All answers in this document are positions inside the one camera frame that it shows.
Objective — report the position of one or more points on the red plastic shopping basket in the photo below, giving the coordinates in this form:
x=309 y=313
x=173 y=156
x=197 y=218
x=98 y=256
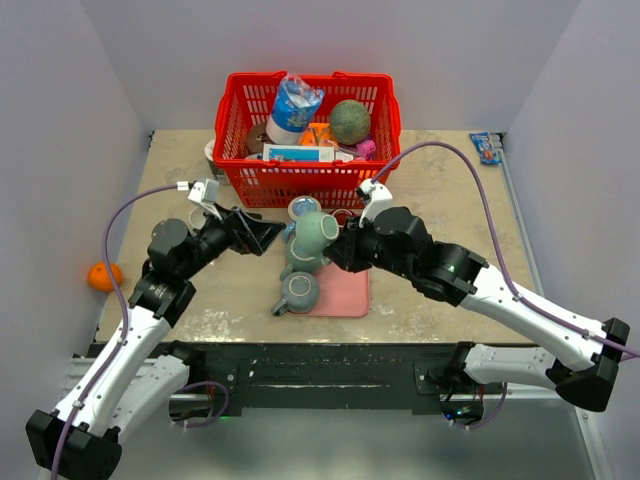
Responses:
x=248 y=100

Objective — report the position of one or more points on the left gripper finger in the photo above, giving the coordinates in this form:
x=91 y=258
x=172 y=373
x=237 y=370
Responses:
x=255 y=238
x=244 y=216

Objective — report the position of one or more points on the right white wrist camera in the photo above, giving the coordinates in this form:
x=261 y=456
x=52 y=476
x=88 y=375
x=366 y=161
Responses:
x=376 y=198

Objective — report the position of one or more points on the pink small box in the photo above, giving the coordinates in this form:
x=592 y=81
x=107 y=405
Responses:
x=366 y=149

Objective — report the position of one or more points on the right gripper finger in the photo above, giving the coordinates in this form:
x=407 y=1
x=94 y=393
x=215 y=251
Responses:
x=338 y=251
x=349 y=227

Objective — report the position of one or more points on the small green mug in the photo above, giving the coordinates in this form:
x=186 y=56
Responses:
x=315 y=231

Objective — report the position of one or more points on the grey blue mug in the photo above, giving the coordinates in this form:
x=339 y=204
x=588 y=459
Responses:
x=299 y=294

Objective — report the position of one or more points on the dark red mug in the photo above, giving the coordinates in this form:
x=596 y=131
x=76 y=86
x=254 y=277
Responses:
x=342 y=215

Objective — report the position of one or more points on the green netted melon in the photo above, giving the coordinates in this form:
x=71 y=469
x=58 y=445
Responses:
x=349 y=122

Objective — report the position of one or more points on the teal green mug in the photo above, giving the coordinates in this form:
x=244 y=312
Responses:
x=297 y=260

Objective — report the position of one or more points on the blue snack packet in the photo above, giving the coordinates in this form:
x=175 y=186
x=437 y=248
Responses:
x=487 y=152

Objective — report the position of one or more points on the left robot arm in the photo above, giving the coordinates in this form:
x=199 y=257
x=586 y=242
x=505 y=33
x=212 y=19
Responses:
x=83 y=436

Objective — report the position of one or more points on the orange fruit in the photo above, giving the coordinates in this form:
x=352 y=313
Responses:
x=99 y=279

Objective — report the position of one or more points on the light blue tall mug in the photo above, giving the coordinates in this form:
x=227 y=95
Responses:
x=298 y=207

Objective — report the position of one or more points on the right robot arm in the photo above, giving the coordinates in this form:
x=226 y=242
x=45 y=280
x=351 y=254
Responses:
x=573 y=355

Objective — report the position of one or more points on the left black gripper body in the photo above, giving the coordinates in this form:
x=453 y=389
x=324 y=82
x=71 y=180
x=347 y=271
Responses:
x=216 y=237

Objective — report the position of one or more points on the pink plastic tray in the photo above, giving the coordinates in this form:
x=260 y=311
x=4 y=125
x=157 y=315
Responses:
x=342 y=294

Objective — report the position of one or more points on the orange package in basket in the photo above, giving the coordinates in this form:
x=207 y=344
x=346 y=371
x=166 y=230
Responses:
x=318 y=134

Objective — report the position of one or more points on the white speckled mug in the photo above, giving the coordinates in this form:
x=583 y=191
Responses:
x=197 y=218

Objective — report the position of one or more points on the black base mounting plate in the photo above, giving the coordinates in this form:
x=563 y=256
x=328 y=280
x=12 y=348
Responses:
x=234 y=377

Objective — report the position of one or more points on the blue white paper towel roll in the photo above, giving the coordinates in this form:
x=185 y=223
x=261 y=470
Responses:
x=295 y=104

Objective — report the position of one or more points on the white blue flat box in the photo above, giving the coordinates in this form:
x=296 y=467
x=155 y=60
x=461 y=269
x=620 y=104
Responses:
x=298 y=153

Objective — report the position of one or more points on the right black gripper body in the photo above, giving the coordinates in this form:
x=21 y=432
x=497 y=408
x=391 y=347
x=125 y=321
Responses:
x=366 y=250

